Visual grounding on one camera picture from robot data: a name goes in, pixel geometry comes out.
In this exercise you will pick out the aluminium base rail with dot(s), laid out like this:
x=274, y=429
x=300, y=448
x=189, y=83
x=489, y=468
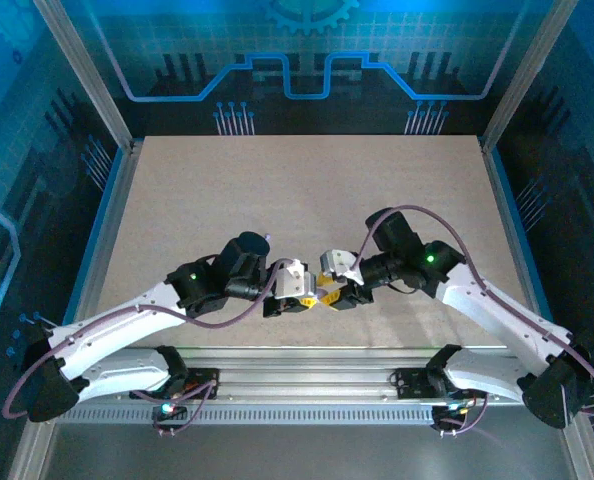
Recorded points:
x=302, y=375

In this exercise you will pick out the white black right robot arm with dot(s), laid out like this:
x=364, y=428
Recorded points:
x=502, y=315

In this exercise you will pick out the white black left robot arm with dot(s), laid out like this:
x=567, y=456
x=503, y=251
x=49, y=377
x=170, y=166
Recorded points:
x=117, y=320

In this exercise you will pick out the aluminium table side rail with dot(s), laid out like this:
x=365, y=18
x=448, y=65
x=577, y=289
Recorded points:
x=513, y=240
x=109, y=240

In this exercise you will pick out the aluminium frame post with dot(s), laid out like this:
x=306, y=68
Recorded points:
x=527, y=75
x=84, y=75

